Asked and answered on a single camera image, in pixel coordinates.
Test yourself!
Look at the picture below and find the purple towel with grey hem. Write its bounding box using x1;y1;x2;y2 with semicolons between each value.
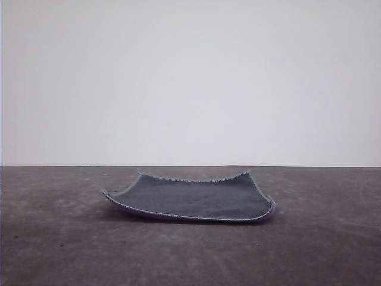
100;169;277;224

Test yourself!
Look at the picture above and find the grey table cloth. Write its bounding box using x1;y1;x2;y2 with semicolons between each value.
0;164;381;286

